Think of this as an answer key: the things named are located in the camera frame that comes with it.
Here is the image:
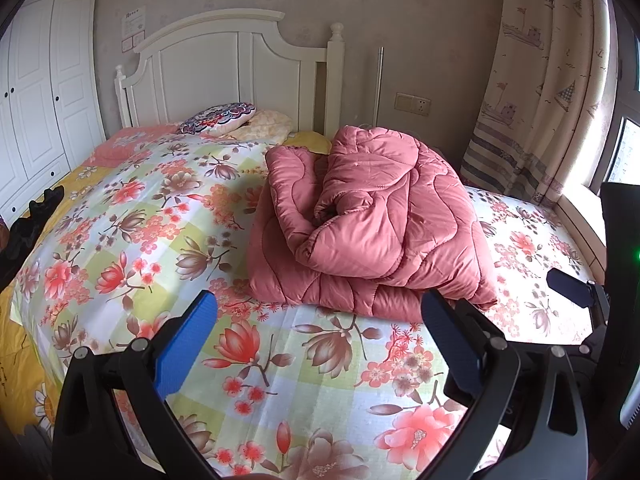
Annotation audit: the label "white wardrobe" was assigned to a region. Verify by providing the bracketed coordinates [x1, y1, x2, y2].
[0, 0, 107, 213]

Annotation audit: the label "pale yellow floral pillow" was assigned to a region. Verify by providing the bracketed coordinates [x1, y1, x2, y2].
[227, 109, 293, 140]

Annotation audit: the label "dark framed window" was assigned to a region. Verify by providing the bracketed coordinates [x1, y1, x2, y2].
[587, 0, 640, 196]

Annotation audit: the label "beige wall socket panel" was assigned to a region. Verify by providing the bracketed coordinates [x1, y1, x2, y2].
[395, 92, 432, 117]

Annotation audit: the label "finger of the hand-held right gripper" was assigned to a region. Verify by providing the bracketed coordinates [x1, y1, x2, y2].
[546, 268, 608, 311]

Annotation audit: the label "beige window sill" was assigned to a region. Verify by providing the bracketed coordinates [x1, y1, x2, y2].
[555, 182, 608, 281]

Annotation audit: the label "patterned round pillow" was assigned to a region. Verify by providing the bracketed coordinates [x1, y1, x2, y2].
[175, 102, 257, 136]

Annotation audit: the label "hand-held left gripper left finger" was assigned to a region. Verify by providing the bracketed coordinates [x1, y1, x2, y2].
[50, 290, 221, 480]

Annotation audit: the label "pink quilt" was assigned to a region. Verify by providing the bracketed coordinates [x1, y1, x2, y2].
[248, 124, 499, 323]

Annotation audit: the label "white paper wall notices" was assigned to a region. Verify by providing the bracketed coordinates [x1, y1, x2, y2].
[121, 6, 147, 53]

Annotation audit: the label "yellow floral blanket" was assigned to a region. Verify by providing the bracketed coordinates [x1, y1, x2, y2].
[0, 162, 108, 461]

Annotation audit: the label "white wooden headboard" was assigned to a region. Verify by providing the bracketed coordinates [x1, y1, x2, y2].
[114, 8, 346, 137]

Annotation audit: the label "black cloth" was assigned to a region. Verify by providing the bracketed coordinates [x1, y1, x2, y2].
[0, 186, 67, 291]

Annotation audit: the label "printed striped curtain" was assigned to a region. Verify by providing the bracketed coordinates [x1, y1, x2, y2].
[460, 0, 608, 206]

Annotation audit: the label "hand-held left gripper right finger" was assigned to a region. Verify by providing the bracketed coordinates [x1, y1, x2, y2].
[421, 289, 591, 480]

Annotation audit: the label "floral bed sheet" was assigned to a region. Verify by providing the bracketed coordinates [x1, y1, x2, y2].
[0, 125, 598, 480]

